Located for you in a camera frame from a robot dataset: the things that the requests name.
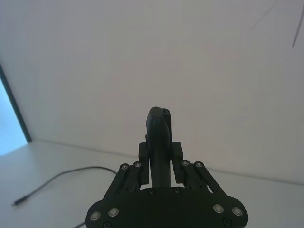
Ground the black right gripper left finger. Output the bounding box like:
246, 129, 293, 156
104, 142, 150, 201

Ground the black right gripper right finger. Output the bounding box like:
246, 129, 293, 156
171, 141, 226, 199

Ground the thin black cable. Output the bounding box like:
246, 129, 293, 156
13, 166, 121, 207

